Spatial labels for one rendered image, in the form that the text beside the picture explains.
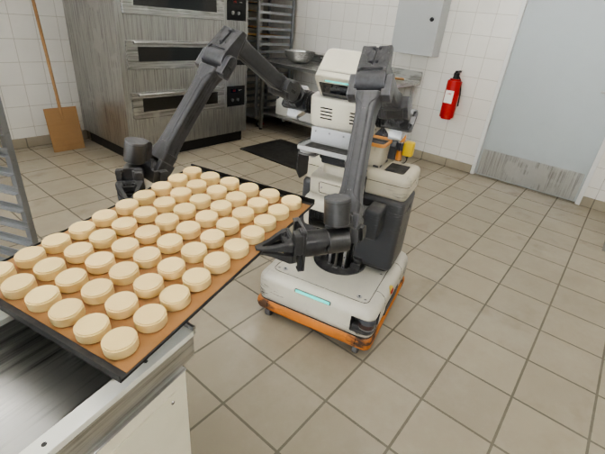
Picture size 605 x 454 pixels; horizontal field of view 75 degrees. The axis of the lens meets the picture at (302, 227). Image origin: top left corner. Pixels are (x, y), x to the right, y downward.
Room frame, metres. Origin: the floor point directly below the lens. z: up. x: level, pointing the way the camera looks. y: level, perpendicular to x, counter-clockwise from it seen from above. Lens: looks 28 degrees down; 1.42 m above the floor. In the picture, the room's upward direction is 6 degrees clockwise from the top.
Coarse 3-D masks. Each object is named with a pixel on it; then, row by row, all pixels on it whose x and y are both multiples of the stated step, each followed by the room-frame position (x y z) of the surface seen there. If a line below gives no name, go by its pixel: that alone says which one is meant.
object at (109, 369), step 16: (224, 176) 1.02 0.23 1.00; (288, 192) 0.94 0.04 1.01; (256, 256) 0.67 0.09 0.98; (240, 272) 0.62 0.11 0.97; (0, 304) 0.48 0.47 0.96; (32, 320) 0.46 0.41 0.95; (48, 336) 0.43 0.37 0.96; (64, 336) 0.44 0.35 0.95; (80, 352) 0.40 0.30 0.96; (112, 368) 0.39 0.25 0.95
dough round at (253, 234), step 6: (246, 228) 0.74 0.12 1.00; (252, 228) 0.74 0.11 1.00; (258, 228) 0.74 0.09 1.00; (246, 234) 0.72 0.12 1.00; (252, 234) 0.72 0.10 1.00; (258, 234) 0.72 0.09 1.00; (264, 234) 0.73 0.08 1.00; (246, 240) 0.71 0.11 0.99; (252, 240) 0.71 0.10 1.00; (258, 240) 0.71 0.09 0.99
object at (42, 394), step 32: (0, 352) 0.49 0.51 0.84; (32, 352) 0.50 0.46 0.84; (64, 352) 0.50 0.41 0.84; (0, 384) 0.43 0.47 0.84; (32, 384) 0.43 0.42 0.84; (64, 384) 0.44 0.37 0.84; (96, 384) 0.44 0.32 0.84; (0, 416) 0.37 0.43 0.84; (32, 416) 0.38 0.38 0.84; (64, 416) 0.38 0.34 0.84; (128, 416) 0.39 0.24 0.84; (160, 416) 0.43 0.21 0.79; (0, 448) 0.33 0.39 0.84; (96, 448) 0.34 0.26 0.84; (128, 448) 0.37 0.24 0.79; (160, 448) 0.43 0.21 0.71
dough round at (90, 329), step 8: (80, 320) 0.45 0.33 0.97; (88, 320) 0.45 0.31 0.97; (96, 320) 0.45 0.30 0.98; (104, 320) 0.45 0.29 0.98; (80, 328) 0.44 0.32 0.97; (88, 328) 0.44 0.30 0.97; (96, 328) 0.44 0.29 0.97; (104, 328) 0.44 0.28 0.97; (80, 336) 0.42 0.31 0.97; (88, 336) 0.42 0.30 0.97; (96, 336) 0.43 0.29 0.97
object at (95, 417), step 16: (176, 336) 0.51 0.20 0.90; (192, 336) 0.52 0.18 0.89; (160, 352) 0.47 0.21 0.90; (176, 352) 0.49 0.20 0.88; (192, 352) 0.52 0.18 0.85; (144, 368) 0.44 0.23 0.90; (160, 368) 0.46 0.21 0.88; (176, 368) 0.49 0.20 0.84; (112, 384) 0.40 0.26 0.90; (128, 384) 0.40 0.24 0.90; (144, 384) 0.43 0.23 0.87; (160, 384) 0.45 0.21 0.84; (96, 400) 0.37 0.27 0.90; (112, 400) 0.38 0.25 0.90; (128, 400) 0.40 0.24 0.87; (80, 416) 0.34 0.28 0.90; (96, 416) 0.35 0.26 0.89; (112, 416) 0.37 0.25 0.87; (48, 432) 0.32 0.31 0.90; (64, 432) 0.32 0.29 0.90; (80, 432) 0.33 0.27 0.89; (96, 432) 0.35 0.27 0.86; (32, 448) 0.30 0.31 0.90; (48, 448) 0.30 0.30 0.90; (64, 448) 0.31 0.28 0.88; (80, 448) 0.33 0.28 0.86
